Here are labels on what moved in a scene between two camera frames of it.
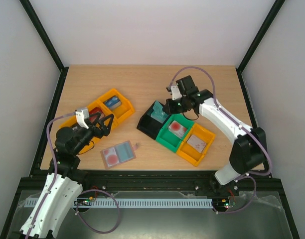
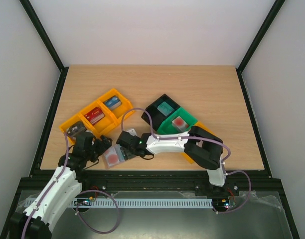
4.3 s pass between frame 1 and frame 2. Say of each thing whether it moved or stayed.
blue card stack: stayed
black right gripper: moved
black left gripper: moved
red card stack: stayed
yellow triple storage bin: stayed
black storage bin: moved
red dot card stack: moved
